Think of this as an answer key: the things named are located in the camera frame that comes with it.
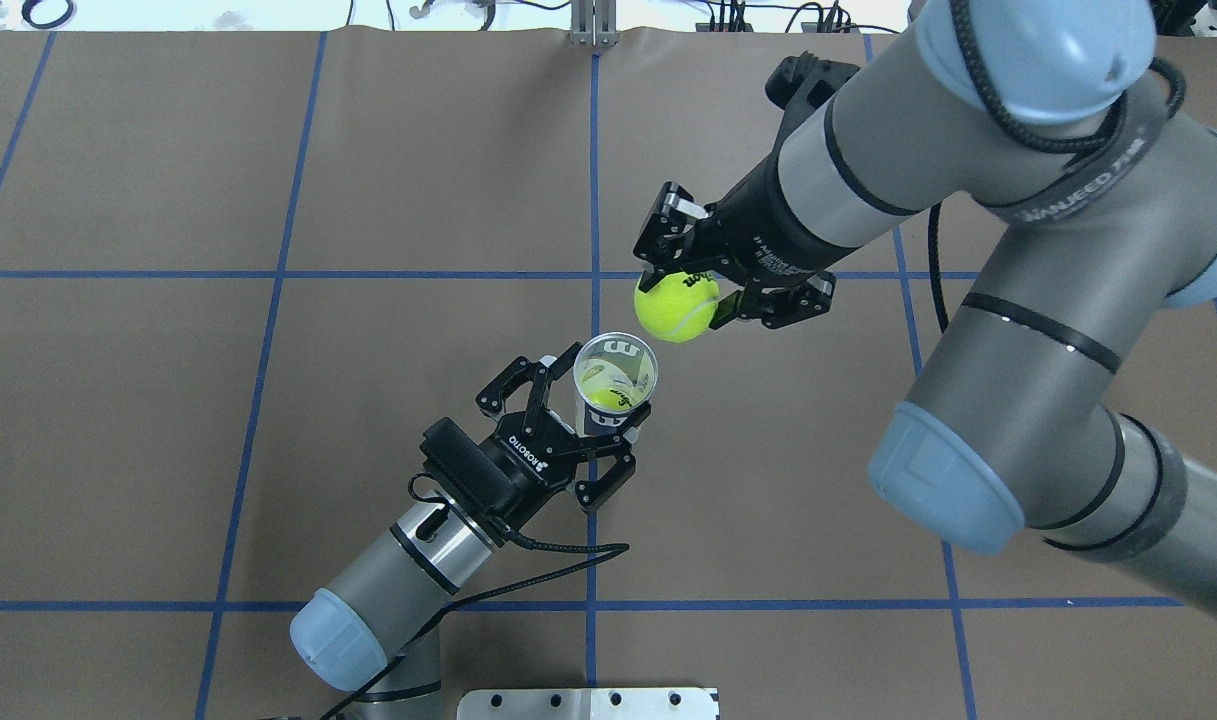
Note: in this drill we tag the white pedestal column base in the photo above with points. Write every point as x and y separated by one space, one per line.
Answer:
591 703

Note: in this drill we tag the yellow tennis ball Wilson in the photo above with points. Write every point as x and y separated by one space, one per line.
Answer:
679 308

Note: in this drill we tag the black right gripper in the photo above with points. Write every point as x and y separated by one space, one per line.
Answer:
755 232

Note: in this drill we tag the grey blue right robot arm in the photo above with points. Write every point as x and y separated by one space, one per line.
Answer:
1057 118

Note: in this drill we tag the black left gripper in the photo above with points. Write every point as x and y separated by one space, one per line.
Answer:
531 456

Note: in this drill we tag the blue tape roll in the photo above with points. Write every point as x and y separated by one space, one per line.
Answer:
47 15

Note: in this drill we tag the aluminium frame post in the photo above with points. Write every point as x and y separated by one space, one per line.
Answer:
593 23

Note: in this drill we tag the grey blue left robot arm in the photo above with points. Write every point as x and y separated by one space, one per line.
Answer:
565 423

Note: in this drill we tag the yellow tennis ball black text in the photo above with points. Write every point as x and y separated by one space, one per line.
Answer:
611 401

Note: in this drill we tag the clear tennis ball tube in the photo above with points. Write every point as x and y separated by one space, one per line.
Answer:
618 360

